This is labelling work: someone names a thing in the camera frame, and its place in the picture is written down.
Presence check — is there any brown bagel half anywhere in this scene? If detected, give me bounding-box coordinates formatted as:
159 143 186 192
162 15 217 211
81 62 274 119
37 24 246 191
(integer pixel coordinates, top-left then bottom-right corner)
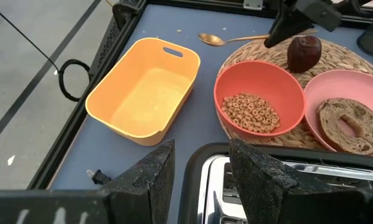
316 98 373 156

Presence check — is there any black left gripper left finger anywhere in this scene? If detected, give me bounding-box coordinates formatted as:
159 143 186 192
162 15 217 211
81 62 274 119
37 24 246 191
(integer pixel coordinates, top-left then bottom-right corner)
0 139 176 224

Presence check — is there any toasted oat cereal heap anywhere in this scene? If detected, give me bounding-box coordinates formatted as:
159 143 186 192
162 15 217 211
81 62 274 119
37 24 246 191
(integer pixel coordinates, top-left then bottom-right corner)
220 92 281 134

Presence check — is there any gold metal spoon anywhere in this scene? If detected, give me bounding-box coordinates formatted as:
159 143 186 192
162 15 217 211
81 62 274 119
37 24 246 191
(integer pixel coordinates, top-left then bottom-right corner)
198 29 318 47

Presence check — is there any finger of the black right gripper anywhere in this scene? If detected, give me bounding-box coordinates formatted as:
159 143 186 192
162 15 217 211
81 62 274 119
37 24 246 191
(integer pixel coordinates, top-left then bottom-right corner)
263 2 313 49

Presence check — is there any silver metal bracket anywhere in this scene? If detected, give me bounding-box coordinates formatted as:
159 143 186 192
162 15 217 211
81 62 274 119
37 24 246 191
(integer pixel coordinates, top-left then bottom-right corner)
242 0 264 10

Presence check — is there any pink plastic plate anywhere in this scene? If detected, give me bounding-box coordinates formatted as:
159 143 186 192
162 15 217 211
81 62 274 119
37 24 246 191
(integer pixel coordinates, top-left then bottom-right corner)
303 69 373 159

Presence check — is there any round woven straw placemat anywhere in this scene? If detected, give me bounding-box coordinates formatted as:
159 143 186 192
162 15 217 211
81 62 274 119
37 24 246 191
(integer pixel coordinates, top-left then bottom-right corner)
216 35 373 150

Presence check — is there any coral plastic bowl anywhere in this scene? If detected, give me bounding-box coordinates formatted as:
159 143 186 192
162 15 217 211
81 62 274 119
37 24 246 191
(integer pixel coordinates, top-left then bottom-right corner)
213 60 306 139

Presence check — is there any dark red fruit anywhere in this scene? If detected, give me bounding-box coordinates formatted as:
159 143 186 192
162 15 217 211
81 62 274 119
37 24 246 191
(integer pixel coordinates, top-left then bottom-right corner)
286 35 323 75

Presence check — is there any black two-slot toaster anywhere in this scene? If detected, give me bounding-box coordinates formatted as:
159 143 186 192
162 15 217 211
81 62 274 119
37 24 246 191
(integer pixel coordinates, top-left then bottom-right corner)
177 142 373 224

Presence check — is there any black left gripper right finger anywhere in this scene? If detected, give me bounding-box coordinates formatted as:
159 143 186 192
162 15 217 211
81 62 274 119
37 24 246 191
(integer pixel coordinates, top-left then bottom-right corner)
229 138 373 224

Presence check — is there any yellow plastic bin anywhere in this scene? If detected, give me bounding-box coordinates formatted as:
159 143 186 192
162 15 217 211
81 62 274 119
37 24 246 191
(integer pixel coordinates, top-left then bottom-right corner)
85 37 202 147

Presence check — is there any black toaster power cord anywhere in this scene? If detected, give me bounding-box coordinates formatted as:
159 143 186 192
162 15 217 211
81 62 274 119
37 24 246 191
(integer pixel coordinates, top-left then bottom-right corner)
86 169 112 187

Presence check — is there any black floor cable with coil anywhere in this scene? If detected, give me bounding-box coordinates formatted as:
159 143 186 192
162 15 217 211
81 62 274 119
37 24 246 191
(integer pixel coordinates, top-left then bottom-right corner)
0 0 92 103

